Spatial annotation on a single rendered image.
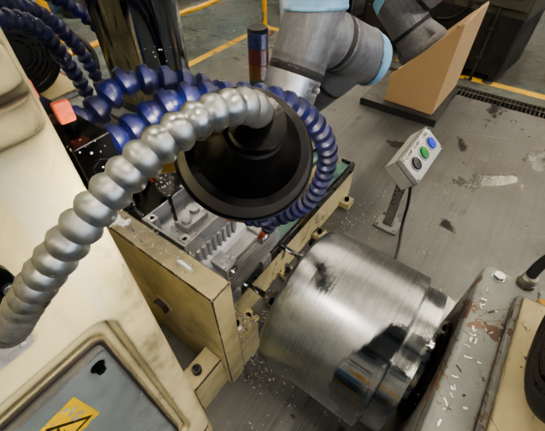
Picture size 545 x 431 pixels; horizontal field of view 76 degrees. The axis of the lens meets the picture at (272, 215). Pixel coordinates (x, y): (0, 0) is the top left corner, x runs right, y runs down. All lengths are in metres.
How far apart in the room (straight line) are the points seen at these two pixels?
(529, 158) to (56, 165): 1.49
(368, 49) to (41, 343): 0.58
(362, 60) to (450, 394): 0.49
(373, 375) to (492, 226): 0.81
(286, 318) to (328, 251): 0.11
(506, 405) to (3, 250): 0.46
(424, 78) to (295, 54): 1.01
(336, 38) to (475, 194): 0.84
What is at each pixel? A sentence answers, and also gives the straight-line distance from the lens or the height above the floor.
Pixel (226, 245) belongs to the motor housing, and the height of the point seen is 1.07.
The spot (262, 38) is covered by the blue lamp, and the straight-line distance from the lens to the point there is 1.09.
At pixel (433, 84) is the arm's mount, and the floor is 0.95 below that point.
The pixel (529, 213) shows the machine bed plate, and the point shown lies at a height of 0.80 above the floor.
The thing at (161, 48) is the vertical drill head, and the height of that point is 1.43.
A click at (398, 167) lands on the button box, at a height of 1.07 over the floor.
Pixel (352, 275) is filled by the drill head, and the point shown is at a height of 1.16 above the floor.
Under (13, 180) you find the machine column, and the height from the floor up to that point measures 1.46.
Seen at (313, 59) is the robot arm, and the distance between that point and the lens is 0.57.
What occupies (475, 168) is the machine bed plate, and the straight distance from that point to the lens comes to 1.40.
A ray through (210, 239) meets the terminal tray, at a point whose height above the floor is 1.11.
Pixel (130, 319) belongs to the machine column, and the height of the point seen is 1.30.
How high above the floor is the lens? 1.57
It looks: 47 degrees down
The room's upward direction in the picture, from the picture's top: straight up
